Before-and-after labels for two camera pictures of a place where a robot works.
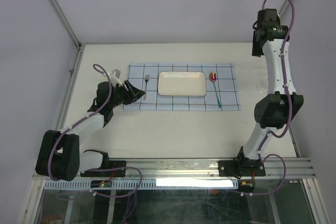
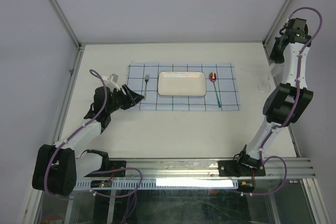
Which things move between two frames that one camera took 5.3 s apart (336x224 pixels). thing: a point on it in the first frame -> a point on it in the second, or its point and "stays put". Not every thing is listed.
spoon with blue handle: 212,77 stays put
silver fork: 146,78 stays put
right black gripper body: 257,50 -> 276,54
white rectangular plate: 174,82 stays put
